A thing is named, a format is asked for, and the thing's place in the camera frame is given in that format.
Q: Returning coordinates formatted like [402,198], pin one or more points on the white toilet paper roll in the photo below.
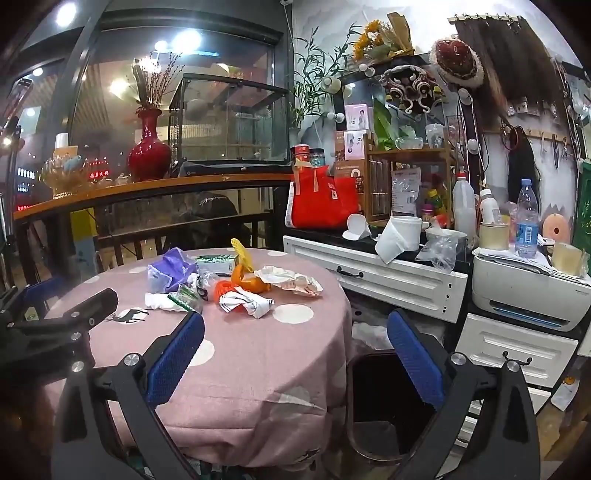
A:
[399,237]

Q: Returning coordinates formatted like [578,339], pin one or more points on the green banner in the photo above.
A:
[584,207]

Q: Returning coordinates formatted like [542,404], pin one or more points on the glass display case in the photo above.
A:
[231,124]

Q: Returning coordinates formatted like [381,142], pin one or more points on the white printed paper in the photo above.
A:
[249,304]

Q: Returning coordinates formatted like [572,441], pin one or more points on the yellow wrapper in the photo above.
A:
[242,258]

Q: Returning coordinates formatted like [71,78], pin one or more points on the clear plastic bag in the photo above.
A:
[438,251]

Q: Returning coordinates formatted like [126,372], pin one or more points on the jar with teal contents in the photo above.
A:
[317,158]

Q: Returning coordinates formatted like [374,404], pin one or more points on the clear packet with green print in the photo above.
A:
[191,300]

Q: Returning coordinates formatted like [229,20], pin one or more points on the green leafy plant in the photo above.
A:
[318,78]

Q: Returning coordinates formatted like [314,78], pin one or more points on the purple plastic bag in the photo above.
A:
[173,267]

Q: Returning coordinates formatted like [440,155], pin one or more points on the white tissue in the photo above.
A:
[159,301]

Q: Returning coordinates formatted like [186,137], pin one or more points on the white printer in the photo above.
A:
[517,286]

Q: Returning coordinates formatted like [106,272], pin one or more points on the pink polka dot tablecloth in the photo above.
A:
[258,369]

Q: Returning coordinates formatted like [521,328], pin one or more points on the wooden shelf rack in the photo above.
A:
[383,184]

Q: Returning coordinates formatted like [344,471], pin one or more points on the white plastic jug red cap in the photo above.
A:
[464,207]

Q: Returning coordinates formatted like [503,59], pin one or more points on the wooden counter rail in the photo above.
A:
[138,187]

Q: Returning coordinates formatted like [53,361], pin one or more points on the mirror with light bulbs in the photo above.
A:
[471,101]

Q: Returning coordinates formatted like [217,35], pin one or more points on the white plastic bottle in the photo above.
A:
[489,207]

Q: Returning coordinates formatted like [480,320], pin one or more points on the pink round disc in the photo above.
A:
[555,228]

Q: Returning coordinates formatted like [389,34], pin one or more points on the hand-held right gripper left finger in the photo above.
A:
[178,355]

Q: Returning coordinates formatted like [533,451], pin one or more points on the gold lotus bowl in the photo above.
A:
[64,177]

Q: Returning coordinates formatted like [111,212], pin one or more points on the beige tape roll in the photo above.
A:
[568,258]
[494,237]

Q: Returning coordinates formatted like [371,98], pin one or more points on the white lace cover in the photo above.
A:
[371,337]

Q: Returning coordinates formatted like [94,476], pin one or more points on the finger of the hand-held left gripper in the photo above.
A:
[39,288]
[83,314]

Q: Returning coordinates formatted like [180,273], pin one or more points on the orange net bag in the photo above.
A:
[224,290]

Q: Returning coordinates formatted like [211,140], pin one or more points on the pink box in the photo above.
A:
[358,117]

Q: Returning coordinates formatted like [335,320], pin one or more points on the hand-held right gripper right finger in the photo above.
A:
[415,360]

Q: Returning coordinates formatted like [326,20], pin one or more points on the black wig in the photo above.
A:
[524,166]

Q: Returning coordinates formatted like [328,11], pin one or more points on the yellow sign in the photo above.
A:
[82,226]

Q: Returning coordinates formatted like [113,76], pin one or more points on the red tote bag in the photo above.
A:
[323,203]

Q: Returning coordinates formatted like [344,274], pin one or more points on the white wrapper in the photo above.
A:
[286,279]

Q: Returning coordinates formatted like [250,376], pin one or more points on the sunflower bouquet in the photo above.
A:
[369,39]

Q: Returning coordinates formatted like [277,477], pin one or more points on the red and white ornament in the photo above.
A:
[408,87]

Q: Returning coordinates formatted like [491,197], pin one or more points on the dried branches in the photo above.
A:
[150,87]

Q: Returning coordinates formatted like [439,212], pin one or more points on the red heart cushion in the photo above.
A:
[455,57]

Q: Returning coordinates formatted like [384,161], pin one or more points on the clear water bottle blue label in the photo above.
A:
[526,221]

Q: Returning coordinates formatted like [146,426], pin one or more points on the orange plastic cup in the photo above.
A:
[247,281]

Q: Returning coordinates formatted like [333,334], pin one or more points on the green and white packet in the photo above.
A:
[217,264]

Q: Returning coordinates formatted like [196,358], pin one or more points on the dark brown trash bin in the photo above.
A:
[378,397]

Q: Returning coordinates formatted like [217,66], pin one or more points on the clear plastic cup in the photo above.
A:
[434,136]

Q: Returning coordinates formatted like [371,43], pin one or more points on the red ceramic vase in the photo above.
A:
[150,157]

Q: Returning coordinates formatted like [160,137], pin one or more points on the red lidded can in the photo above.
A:
[300,154]

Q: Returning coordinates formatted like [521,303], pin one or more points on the white paper cup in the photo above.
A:
[358,226]

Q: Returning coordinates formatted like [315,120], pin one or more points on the dark jacket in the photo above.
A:
[205,212]

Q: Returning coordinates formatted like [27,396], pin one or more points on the clear plastic wrapper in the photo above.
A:
[207,284]

